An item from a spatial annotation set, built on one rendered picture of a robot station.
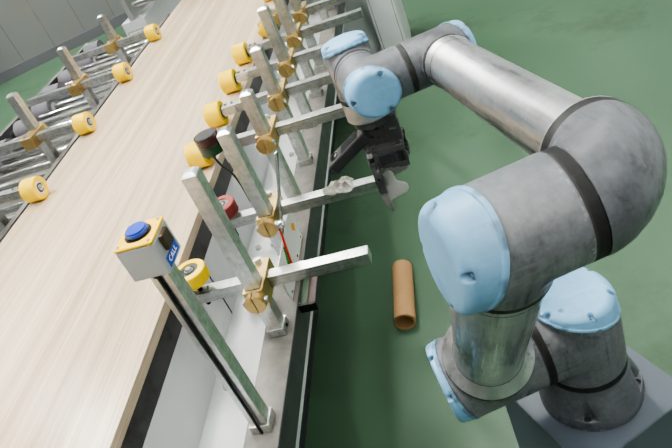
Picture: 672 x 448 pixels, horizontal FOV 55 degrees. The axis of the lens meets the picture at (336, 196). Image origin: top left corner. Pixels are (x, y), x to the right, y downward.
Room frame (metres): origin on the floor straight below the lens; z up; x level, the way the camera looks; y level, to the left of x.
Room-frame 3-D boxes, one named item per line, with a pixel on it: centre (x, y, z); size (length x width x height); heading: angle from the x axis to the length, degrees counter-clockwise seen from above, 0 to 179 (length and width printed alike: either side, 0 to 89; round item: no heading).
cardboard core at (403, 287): (1.87, -0.09, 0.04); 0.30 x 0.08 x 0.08; 164
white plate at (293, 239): (1.40, 0.17, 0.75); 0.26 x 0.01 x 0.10; 164
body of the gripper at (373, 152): (1.16, -0.13, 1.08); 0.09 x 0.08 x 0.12; 74
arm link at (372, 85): (1.05, -0.14, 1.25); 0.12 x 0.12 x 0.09; 1
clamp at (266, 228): (1.45, 0.18, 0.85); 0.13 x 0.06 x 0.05; 164
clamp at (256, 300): (1.21, 0.24, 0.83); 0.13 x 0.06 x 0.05; 164
